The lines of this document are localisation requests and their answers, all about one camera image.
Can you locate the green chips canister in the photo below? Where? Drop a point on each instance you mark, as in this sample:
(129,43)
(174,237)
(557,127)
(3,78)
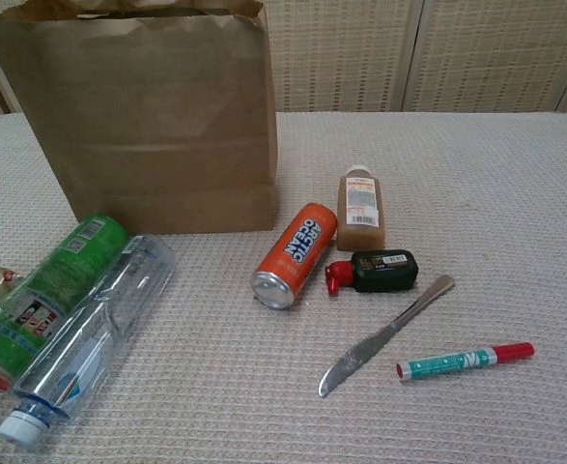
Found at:
(70,270)

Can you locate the clear plastic water bottle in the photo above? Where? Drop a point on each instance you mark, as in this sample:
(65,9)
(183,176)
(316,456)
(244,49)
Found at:
(94,338)

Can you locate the brown paper bag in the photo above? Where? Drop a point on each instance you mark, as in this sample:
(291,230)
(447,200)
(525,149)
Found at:
(143,121)

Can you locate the orange Arctic Ocean can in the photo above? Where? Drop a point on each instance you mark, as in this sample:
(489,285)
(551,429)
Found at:
(297,251)

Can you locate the brown juice bottle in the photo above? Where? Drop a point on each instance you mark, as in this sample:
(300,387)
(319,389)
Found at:
(360,227)

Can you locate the black bottle red cap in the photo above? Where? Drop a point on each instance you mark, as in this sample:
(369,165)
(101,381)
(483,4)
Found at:
(384,270)

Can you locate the metal table knife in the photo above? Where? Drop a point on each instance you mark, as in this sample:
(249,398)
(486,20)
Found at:
(360,348)

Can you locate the white woven tablecloth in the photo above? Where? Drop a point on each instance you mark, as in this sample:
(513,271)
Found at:
(457,217)

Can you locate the green marker red cap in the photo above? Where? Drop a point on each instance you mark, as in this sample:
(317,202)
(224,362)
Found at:
(457,362)

